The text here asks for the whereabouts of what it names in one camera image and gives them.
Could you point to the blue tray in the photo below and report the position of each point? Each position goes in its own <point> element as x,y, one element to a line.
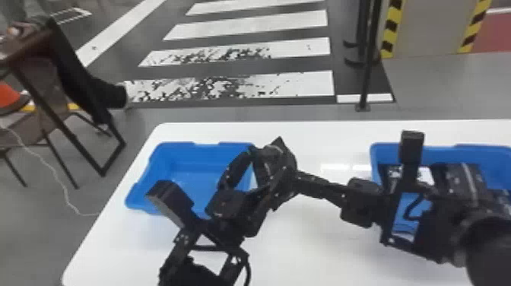
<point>183,171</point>
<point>471,155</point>

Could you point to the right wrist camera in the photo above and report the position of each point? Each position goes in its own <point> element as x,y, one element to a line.
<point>411,147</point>

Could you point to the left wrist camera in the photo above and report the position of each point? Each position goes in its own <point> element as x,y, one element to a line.
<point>169,199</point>

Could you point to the black chair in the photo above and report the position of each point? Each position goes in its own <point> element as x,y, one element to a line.
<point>24,129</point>

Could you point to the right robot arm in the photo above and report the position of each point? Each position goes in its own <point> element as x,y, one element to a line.
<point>459,215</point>

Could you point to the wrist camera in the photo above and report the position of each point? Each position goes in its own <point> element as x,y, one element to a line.
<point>411,147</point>
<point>169,199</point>

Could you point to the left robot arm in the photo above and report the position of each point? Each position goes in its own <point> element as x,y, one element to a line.
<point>187,267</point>

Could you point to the yellow black striped post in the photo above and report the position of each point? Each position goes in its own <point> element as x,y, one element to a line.
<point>475,26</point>
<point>392,28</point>

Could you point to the person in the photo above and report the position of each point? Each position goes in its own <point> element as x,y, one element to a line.
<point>80,84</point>

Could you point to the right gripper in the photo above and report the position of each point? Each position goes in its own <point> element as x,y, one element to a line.
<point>362,203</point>

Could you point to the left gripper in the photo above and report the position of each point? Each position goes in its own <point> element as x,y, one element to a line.
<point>233,211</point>

